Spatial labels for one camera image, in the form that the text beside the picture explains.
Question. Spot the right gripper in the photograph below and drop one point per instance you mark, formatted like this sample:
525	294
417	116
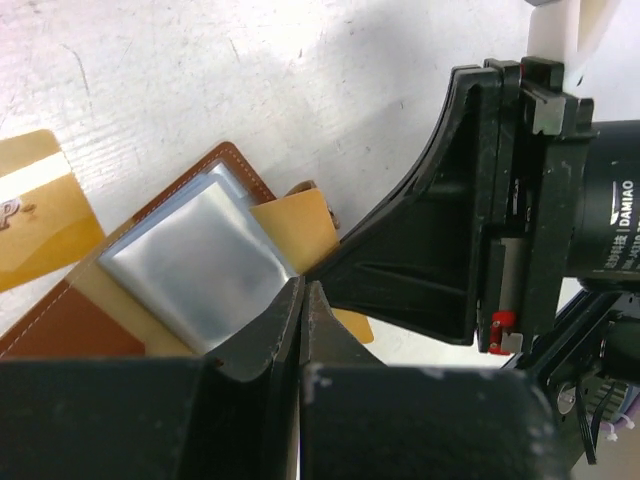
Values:
566	204

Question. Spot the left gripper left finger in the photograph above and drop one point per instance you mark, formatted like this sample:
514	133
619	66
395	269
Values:
229	414

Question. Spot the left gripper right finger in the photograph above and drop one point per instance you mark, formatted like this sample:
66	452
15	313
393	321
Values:
362	419

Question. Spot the gold card magnetic stripe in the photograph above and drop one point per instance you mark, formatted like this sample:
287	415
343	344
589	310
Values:
301	228

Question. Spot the brown leather card holder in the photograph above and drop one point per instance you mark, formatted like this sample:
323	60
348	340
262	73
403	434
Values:
182	275

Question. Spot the gold card with chip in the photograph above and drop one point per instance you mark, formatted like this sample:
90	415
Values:
47	222

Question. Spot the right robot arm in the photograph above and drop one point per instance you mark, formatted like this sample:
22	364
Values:
595	352

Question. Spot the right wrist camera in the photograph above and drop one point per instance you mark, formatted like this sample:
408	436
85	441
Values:
574	40

